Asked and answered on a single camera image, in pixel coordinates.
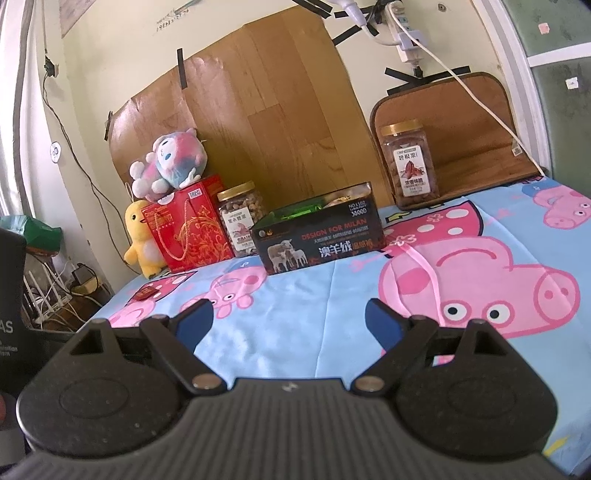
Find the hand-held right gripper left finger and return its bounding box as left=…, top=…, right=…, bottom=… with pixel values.
left=69, top=298, right=227, bottom=395

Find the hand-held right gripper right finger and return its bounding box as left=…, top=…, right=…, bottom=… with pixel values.
left=355, top=298, right=513, bottom=395

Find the black printed cardboard box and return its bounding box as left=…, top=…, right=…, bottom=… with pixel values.
left=250, top=181, right=387, bottom=275

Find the green bag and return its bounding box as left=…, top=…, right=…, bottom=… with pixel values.
left=0, top=215, right=63, bottom=254

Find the printed blanket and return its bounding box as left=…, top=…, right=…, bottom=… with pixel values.
left=76, top=175, right=591, bottom=472

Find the yellow plush duck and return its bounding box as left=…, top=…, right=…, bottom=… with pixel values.
left=122, top=199, right=167, bottom=280

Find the red gift bag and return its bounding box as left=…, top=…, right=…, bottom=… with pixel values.
left=140, top=174, right=235, bottom=273

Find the mixed nut jar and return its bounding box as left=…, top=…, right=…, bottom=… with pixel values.
left=217, top=181, right=269, bottom=258

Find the pecan jar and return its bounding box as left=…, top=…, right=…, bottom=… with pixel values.
left=379, top=119, right=441, bottom=210

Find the pastel plush toy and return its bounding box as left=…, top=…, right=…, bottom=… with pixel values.
left=129, top=129, right=208, bottom=201

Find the wood pattern board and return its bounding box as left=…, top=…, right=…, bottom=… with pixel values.
left=107, top=7, right=393, bottom=222

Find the white power strip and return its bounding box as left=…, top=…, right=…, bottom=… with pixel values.
left=385, top=0, right=423, bottom=65

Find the black wall cable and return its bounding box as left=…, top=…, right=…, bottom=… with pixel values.
left=41, top=46, right=134, bottom=278

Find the white cable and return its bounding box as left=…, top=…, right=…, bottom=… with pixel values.
left=390, top=4, right=550, bottom=178

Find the wall poster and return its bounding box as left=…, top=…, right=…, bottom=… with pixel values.
left=58, top=0, right=195, bottom=38

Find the white window frame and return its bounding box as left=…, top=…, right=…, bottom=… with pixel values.
left=473, top=0, right=591, bottom=181

